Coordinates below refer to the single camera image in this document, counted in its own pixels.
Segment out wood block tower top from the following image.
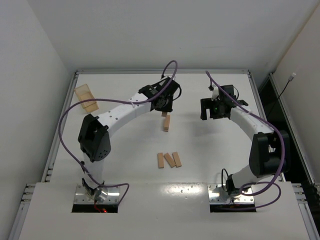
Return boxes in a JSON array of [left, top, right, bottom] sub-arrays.
[[163, 115, 171, 129]]

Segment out wood block row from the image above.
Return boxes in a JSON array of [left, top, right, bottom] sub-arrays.
[[157, 152, 165, 169], [163, 153, 176, 168], [172, 152, 182, 168]]

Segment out wooden block box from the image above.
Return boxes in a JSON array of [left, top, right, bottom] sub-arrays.
[[74, 84, 99, 113]]

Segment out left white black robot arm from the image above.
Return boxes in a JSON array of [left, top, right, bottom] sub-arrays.
[[78, 76, 182, 197]]

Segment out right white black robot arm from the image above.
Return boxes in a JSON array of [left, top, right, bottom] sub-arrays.
[[200, 85, 292, 195]]

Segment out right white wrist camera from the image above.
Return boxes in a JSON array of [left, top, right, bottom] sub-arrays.
[[208, 85, 219, 101]]

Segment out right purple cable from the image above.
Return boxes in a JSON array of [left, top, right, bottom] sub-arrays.
[[205, 70, 286, 210]]

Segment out purple cable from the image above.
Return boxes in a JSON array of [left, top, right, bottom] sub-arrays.
[[205, 70, 286, 210], [57, 59, 179, 203]]

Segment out black wall cable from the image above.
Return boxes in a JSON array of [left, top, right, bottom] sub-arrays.
[[264, 72, 297, 118]]

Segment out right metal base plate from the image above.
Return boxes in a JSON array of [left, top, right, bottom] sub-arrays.
[[207, 183, 255, 206]]

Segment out metal base plate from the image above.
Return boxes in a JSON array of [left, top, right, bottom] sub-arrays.
[[73, 185, 120, 205], [207, 183, 255, 206]]

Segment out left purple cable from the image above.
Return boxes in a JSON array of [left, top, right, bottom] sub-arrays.
[[57, 59, 179, 203]]

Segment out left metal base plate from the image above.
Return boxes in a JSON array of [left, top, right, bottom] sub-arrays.
[[73, 185, 120, 205]]

